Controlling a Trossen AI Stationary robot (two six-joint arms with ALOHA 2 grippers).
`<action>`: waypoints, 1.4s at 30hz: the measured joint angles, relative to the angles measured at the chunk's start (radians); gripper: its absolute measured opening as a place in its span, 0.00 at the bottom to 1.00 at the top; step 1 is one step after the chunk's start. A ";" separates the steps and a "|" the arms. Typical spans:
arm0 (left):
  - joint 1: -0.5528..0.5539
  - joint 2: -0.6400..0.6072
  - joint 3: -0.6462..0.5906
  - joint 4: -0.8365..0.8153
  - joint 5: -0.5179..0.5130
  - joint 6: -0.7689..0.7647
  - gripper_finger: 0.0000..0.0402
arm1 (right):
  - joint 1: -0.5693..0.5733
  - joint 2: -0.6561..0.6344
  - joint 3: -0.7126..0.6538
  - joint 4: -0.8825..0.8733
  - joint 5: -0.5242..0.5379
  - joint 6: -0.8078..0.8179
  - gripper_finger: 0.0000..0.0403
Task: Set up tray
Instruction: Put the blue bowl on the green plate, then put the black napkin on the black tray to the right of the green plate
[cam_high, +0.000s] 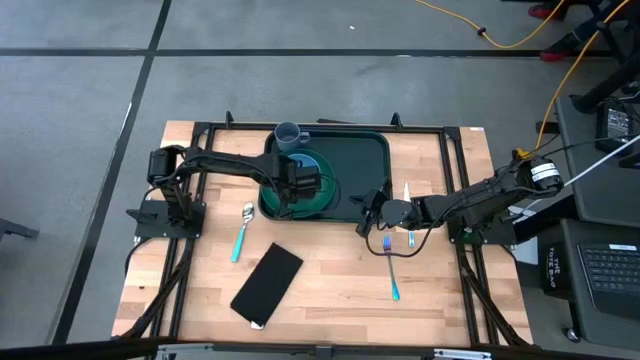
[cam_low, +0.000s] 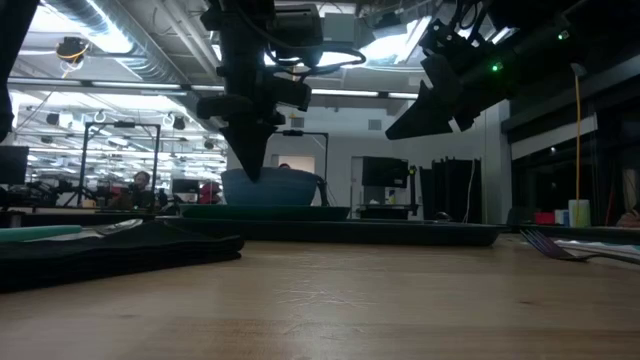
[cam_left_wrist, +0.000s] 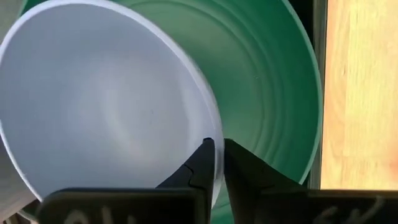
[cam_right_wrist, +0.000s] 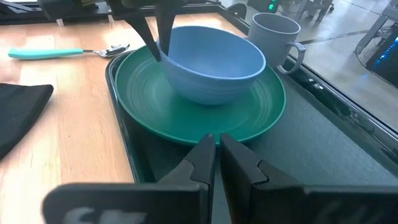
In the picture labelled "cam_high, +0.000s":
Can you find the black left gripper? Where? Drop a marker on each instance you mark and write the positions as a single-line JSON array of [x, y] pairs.
[[300, 177]]

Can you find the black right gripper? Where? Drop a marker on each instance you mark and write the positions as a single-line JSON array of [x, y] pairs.
[[375, 215]]

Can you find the blue bowl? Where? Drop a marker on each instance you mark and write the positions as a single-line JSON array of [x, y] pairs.
[[305, 160]]

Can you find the green plate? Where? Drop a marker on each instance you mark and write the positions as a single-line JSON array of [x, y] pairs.
[[325, 200]]

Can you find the grey mug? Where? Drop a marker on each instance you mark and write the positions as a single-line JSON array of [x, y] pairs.
[[289, 136]]

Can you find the black cloth napkin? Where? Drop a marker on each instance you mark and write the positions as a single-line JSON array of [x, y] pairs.
[[265, 285]]

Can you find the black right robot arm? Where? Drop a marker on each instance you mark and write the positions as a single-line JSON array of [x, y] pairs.
[[475, 200]]

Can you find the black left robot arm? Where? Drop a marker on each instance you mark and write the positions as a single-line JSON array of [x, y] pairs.
[[225, 162]]

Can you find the dark green serving tray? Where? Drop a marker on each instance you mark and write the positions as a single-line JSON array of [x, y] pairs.
[[360, 165]]

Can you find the yellow plug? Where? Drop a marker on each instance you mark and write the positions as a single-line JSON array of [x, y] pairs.
[[521, 154]]

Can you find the white paper sheet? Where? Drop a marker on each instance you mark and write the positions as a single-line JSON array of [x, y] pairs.
[[527, 255]]

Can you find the black floor box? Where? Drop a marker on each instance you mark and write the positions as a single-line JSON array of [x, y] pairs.
[[547, 127]]

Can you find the black tote bag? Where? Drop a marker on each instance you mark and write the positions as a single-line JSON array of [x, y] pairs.
[[556, 270]]

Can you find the grey wheeled cart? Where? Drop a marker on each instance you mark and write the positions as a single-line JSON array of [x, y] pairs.
[[600, 232]]

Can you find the person's shoe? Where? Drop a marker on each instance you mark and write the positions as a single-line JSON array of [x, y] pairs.
[[555, 54], [542, 11]]

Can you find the grey desk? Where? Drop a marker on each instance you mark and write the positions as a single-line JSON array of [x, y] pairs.
[[610, 200]]

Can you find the black laptop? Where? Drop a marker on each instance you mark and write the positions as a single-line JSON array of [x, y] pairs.
[[612, 275]]

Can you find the black power supply box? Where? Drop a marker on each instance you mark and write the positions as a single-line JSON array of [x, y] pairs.
[[615, 125]]

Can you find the black chair base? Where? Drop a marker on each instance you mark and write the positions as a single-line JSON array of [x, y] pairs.
[[615, 80]]

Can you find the grey chair leg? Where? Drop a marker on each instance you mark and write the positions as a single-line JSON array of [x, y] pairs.
[[15, 229]]

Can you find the black aluminium table frame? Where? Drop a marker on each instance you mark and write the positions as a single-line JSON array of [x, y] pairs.
[[240, 126]]

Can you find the silver metal bracket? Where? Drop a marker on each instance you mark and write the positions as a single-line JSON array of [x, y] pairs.
[[460, 354]]

